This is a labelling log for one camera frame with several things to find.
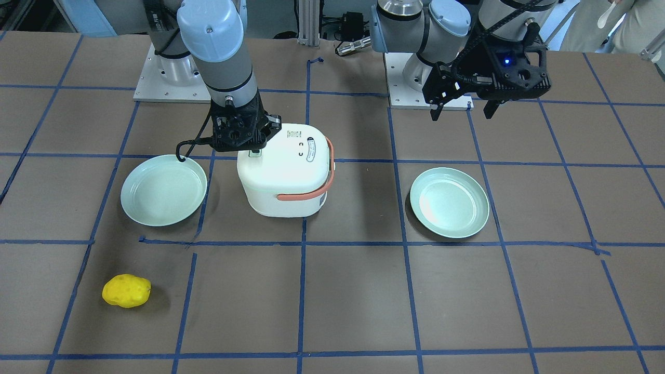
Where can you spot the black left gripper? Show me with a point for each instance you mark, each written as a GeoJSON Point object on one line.
{"type": "Point", "coordinates": [478, 62]}

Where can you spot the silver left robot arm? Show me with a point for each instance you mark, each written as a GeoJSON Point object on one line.
{"type": "Point", "coordinates": [438, 31]}

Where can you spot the silver metal cylinder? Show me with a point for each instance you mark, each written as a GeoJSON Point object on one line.
{"type": "Point", "coordinates": [346, 48]}

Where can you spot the person in beige clothes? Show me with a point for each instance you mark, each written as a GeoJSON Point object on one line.
{"type": "Point", "coordinates": [636, 24]}

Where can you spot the aluminium frame post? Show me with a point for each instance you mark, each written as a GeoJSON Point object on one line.
{"type": "Point", "coordinates": [309, 21]}

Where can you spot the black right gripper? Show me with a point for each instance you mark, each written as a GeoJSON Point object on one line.
{"type": "Point", "coordinates": [272, 122]}

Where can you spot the yellow toy potato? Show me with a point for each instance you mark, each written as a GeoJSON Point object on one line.
{"type": "Point", "coordinates": [127, 291]}

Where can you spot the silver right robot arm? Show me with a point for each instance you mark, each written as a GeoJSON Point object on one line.
{"type": "Point", "coordinates": [212, 32]}

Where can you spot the white rice cooker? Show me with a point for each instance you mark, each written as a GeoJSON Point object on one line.
{"type": "Point", "coordinates": [292, 177]}

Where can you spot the light green plate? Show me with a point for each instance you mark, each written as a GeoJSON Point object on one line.
{"type": "Point", "coordinates": [449, 202]}
{"type": "Point", "coordinates": [163, 190]}

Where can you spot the black power adapter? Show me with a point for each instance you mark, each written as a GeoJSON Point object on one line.
{"type": "Point", "coordinates": [352, 26]}

